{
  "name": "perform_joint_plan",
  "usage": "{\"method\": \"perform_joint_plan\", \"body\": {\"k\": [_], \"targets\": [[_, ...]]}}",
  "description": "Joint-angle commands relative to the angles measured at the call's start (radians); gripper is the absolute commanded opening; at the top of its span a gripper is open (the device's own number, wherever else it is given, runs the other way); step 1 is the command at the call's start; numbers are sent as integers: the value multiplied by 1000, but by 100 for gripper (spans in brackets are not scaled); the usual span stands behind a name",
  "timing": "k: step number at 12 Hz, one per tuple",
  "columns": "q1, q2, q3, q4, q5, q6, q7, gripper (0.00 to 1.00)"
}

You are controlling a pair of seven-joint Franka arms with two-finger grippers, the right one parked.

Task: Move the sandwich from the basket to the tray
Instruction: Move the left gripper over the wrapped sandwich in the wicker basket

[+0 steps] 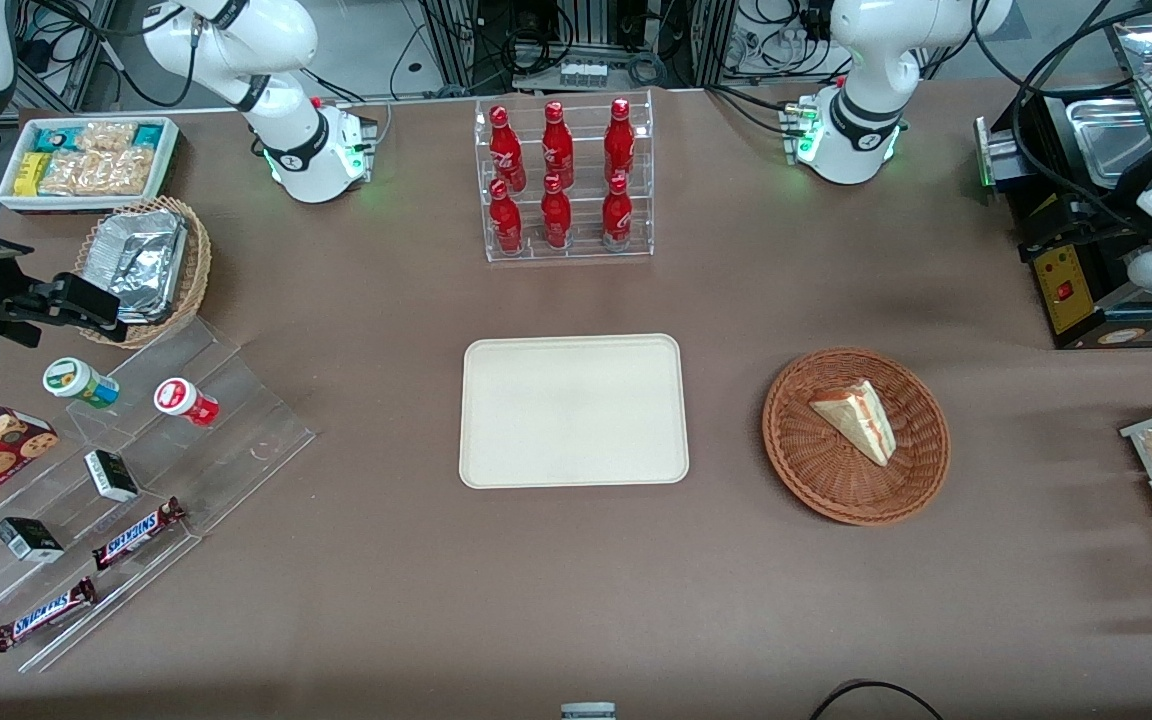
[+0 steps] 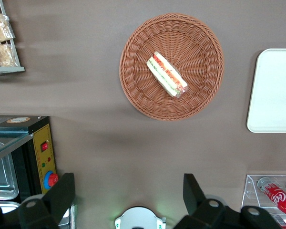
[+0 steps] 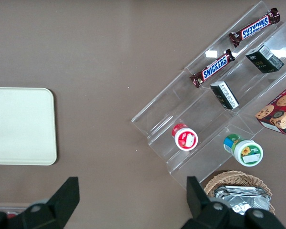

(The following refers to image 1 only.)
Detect clear cracker bag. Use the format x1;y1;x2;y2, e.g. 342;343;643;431
37;148;156;197
75;121;139;153

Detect snickers bar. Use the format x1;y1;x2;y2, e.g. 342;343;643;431
90;496;188;572
0;576;100;654

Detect black machine with yellow panel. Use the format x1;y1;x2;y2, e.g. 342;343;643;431
974;88;1152;352

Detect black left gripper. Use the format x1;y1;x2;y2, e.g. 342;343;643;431
1019;190;1152;264

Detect black cable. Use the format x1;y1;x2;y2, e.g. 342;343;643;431
809;679;949;720

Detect yellow snack packet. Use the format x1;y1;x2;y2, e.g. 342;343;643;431
13;152;53;197

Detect light wicker basket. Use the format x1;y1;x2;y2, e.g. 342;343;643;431
75;196;213;349

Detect triangle sandwich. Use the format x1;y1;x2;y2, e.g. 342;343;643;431
808;378;898;469

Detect red lid cup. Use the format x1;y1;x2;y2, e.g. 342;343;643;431
153;377;220;428

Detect stacked aluminium foil trays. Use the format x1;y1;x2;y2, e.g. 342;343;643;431
94;209;188;324

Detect green lid cup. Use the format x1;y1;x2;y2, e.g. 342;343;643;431
42;356;121;410

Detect small black box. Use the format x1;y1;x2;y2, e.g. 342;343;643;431
0;516;66;564
83;449;141;504

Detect brown wicker basket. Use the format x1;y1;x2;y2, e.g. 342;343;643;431
761;346;952;528

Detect red bottle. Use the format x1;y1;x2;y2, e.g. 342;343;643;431
603;97;636;187
601;174;634;252
541;100;576;190
488;104;528;194
488;178;525;255
540;174;574;251

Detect cream plastic tray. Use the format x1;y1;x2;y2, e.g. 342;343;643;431
458;333;690;491

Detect clear acrylic stepped display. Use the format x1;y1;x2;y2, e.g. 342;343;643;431
0;317;318;674

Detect white snack bin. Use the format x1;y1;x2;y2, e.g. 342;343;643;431
0;116;181;215

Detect clear acrylic bottle rack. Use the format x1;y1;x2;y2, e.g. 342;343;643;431
473;89;656;264

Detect stainless steel tray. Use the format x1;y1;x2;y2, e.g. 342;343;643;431
1065;97;1152;189

